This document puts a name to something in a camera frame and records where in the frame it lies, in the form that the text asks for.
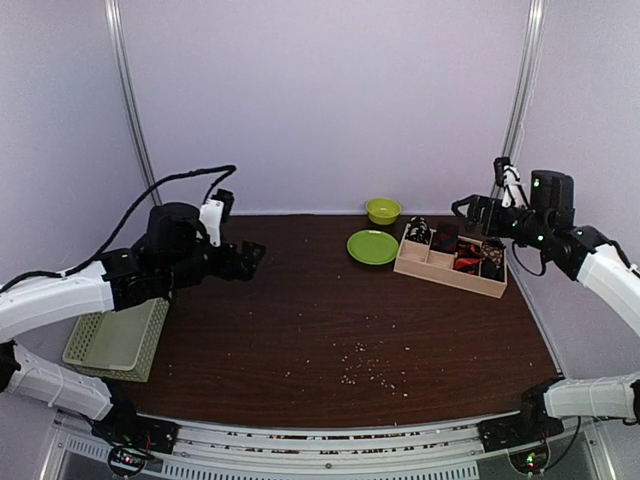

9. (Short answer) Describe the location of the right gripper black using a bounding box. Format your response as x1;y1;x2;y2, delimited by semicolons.
451;193;551;249

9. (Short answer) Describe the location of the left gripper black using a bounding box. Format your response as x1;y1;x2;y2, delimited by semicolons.
163;236;268;292

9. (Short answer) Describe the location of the red navy striped tie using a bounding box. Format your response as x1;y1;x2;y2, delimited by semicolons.
453;240;483;276

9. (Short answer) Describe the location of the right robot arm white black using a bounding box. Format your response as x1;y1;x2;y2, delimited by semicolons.
451;164;639;442

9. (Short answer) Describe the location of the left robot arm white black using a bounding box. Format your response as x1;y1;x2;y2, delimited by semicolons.
1;199;266;444

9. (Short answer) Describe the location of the red navy rolled tie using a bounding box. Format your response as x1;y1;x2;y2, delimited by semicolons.
431;222;459;255

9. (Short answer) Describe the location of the brown patterned rolled tie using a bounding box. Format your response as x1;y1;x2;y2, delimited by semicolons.
480;238;505;282

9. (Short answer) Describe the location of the black white patterned rolled tie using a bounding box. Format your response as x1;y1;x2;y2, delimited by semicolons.
405;216;431;245

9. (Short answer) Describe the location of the wooden compartment box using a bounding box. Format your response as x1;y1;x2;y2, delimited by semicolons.
393;223;508;298

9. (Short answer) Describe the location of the green bowl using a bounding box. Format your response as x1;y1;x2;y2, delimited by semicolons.
365;198;402;226

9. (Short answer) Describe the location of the green plate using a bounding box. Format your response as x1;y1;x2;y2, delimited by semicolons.
346;230;399;266

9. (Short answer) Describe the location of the pale green perforated basket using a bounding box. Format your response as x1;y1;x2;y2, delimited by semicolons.
62;298;170;383

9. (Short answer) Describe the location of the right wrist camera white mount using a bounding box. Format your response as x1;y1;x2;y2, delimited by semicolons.
493;157;529;208

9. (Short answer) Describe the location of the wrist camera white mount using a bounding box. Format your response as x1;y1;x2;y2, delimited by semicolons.
493;157;529;208
199;189;235;247

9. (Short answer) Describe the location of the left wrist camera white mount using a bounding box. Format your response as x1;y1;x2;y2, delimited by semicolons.
199;189;235;247

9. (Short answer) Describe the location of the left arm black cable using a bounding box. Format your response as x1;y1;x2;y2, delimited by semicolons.
0;164;237;296

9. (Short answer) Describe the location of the right aluminium frame post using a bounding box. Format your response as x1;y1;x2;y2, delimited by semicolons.
487;0;545;201

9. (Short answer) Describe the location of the aluminium frame post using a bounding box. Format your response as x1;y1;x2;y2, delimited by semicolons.
104;0;156;187
487;0;545;201

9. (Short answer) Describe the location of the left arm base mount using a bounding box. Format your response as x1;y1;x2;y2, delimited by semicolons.
91;402;179;454

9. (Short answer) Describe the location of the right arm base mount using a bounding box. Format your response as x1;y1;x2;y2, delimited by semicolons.
477;395;564;453

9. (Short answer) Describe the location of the left aluminium frame post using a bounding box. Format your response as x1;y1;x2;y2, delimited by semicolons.
104;0;156;187

